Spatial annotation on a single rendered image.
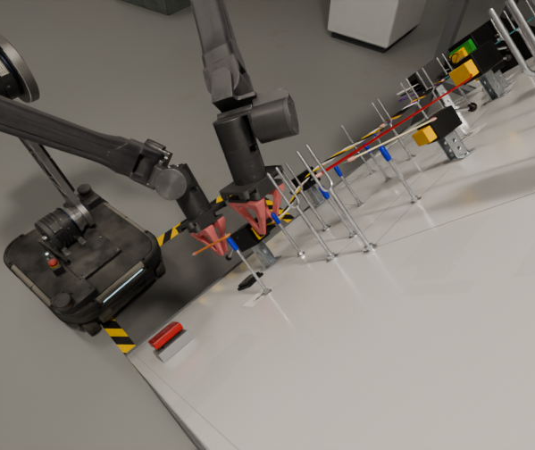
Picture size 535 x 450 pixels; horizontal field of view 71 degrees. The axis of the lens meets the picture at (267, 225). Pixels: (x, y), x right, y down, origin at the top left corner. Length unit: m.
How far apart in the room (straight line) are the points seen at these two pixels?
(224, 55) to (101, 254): 1.41
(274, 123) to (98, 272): 1.44
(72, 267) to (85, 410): 0.61
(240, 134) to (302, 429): 0.44
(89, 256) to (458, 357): 1.79
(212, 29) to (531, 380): 0.63
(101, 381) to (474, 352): 1.76
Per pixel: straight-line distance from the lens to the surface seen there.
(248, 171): 0.60
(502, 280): 0.27
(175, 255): 2.12
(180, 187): 0.69
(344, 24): 4.16
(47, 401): 1.96
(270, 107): 0.57
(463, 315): 0.26
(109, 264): 1.88
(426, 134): 0.58
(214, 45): 0.67
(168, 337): 0.61
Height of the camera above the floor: 1.67
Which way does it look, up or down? 50 degrees down
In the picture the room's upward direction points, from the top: straight up
